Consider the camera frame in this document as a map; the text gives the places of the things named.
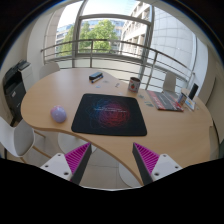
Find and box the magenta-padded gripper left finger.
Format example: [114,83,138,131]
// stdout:
[39,142,93,186]

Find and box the black whiteboard eraser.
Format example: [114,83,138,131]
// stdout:
[88,71,104,81]

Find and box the lilac and pink computer mouse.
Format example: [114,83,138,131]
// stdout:
[50,105,68,124]

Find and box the red and grey magazine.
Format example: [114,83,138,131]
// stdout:
[146,89,185,112]

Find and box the small blue card box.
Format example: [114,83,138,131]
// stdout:
[177,92,188,107]

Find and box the black mouse pad, red-blue print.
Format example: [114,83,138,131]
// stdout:
[70,93,148,137]

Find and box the small white card stand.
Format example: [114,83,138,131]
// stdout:
[184,98,197,112]

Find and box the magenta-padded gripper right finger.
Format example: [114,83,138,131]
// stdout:
[132,142,184,186]

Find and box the black and white office printer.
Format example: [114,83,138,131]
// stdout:
[2,59,33,123]

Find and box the black upright phone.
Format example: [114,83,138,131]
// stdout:
[188,83,200,101]

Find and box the grey metal balcony railing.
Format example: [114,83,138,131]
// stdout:
[40,38,196,91]

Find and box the blue marker pen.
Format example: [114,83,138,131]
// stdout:
[90,76,104,84]

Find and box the white plastic chair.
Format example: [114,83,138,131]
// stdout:
[163,71,178,93]
[38,62,61,80]
[0,115,36,160]

